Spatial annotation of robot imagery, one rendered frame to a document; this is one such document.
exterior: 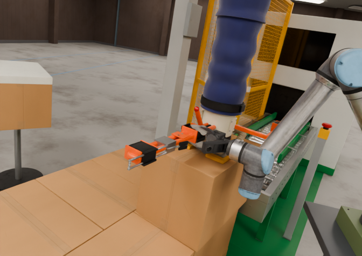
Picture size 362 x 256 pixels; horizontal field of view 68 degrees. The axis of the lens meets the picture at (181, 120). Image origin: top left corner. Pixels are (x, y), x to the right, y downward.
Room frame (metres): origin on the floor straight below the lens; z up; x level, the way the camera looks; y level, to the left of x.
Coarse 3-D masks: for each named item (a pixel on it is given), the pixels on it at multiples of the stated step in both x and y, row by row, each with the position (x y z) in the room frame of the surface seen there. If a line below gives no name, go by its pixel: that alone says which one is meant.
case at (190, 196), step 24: (144, 168) 1.22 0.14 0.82; (168, 168) 1.15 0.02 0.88; (192, 168) 1.08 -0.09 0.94; (216, 168) 1.11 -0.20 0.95; (240, 168) 1.28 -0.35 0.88; (144, 192) 1.21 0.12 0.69; (168, 192) 1.13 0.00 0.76; (192, 192) 1.06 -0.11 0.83; (216, 192) 1.07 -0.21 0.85; (144, 216) 1.20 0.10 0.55; (168, 216) 1.12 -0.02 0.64; (192, 216) 1.05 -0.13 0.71; (216, 216) 1.13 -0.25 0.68; (192, 240) 1.04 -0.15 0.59
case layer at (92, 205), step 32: (96, 160) 1.71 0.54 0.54; (0, 192) 1.19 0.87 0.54; (32, 192) 1.24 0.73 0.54; (64, 192) 1.29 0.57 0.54; (96, 192) 1.34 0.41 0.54; (128, 192) 1.39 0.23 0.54; (0, 224) 0.98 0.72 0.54; (32, 224) 1.01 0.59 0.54; (64, 224) 1.05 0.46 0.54; (96, 224) 1.09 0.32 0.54; (128, 224) 1.13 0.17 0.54; (224, 224) 1.34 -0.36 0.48
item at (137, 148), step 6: (132, 144) 0.87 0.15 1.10; (138, 144) 0.88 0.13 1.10; (144, 144) 0.89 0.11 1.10; (150, 144) 0.90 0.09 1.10; (126, 150) 0.85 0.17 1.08; (132, 150) 0.84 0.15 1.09; (138, 150) 0.83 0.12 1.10; (144, 150) 0.84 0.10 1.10; (126, 156) 0.85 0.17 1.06; (138, 162) 0.82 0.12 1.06
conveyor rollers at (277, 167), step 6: (264, 126) 3.32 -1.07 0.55; (270, 126) 3.37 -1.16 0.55; (264, 132) 3.12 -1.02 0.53; (306, 132) 3.39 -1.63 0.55; (246, 138) 2.77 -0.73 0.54; (252, 138) 2.83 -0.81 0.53; (258, 138) 2.81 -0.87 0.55; (294, 150) 2.61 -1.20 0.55; (288, 156) 2.45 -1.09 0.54; (276, 162) 2.25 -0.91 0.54; (282, 162) 2.30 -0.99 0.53; (276, 168) 2.15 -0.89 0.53; (270, 174) 2.00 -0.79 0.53; (276, 174) 1.99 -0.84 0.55; (264, 180) 1.85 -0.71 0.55; (270, 180) 1.91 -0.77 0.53; (264, 186) 1.76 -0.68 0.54
